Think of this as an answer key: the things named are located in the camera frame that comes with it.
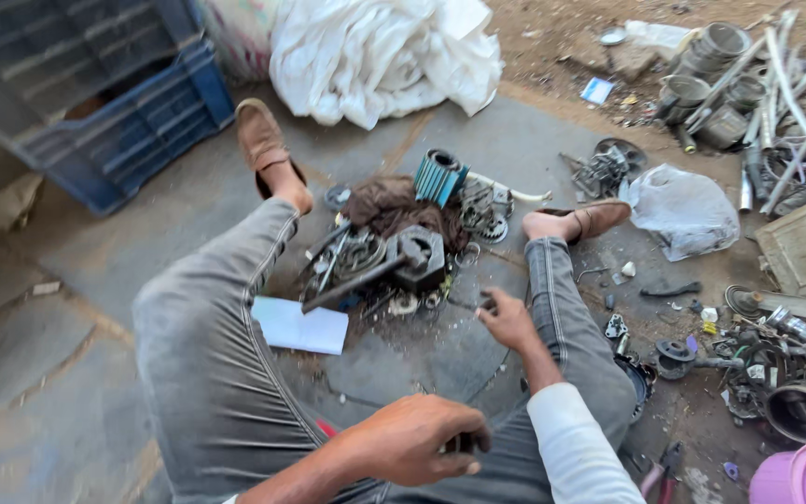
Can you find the person's left hand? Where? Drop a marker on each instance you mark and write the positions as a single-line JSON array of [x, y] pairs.
[[403, 437]]

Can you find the person's right hand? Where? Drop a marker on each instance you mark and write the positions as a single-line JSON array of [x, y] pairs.
[[511, 323]]

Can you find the small dark metal part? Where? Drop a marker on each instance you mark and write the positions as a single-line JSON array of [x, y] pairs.
[[456, 444]]

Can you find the person's right leg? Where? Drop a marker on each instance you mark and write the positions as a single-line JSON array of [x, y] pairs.
[[574, 329]]

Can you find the person's leg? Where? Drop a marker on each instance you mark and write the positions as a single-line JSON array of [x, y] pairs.
[[574, 329], [214, 364]]

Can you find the black heavy hammer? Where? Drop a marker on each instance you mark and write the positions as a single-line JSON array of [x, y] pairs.
[[418, 260]]

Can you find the metal sprocket gear cluster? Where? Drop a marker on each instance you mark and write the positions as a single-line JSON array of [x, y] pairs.
[[483, 210]]

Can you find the small white shard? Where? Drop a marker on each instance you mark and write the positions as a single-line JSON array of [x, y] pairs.
[[628, 268]]

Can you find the white curved tube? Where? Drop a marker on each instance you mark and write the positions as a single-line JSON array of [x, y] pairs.
[[515, 191]]

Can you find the person's right brown shoe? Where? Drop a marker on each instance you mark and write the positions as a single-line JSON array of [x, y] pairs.
[[595, 217]]

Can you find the person's brown shoe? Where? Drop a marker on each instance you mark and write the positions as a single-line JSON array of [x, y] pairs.
[[259, 143], [595, 217]]

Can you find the black round engine cover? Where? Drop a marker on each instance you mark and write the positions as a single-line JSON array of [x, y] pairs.
[[637, 381]]

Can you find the white paper sheet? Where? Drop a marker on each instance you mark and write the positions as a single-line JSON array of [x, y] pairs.
[[298, 325]]

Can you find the black bent metal bar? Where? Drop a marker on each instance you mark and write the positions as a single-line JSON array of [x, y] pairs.
[[670, 289]]

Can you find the teal ribbed engine cylinder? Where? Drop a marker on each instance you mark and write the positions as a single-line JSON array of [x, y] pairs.
[[436, 178]]

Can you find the brown cloth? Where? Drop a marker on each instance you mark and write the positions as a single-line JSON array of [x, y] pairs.
[[389, 206]]

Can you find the round metal clutch assembly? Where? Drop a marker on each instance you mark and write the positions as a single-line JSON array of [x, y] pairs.
[[350, 255]]

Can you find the grey metal engine part cluster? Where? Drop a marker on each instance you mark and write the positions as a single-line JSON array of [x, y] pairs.
[[602, 169]]

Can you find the person's left leg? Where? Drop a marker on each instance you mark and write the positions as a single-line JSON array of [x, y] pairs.
[[214, 364]]

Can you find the clear plastic bag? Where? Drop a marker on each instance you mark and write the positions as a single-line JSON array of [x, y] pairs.
[[683, 210]]

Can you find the round grey metal disc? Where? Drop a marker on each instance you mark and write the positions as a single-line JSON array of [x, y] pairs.
[[336, 197]]

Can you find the blue and white card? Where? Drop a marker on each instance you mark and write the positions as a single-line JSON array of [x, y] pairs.
[[597, 91]]

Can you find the small purple plastic piece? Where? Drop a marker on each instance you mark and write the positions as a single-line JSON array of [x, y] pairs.
[[730, 470]]

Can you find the heap of motorcycle scrap parts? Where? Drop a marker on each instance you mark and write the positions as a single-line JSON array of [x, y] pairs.
[[774, 364]]

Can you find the white woven sack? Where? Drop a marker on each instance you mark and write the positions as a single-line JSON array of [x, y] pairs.
[[382, 59]]

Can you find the small round metal lid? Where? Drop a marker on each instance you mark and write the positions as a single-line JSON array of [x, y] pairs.
[[613, 36]]

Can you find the person's left brown shoe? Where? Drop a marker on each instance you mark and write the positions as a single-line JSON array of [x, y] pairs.
[[259, 143]]

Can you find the white crumpled plastic sheet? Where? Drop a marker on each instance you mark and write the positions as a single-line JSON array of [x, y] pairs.
[[657, 32]]

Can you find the pink plastic bucket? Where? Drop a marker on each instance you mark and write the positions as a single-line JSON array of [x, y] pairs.
[[805, 469]]

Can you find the heap of metal pipes and cans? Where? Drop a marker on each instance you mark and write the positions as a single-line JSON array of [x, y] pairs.
[[760, 98]]

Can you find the floral printed sack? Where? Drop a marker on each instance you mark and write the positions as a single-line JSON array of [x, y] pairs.
[[235, 35]]

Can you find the blue plastic crate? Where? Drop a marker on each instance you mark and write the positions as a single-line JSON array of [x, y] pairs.
[[109, 105]]

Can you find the crumpled cardboard piece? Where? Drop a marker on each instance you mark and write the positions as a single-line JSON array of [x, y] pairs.
[[8, 203]]

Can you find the small grey metal bracket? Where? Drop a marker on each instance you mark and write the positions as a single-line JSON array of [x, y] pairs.
[[615, 325]]

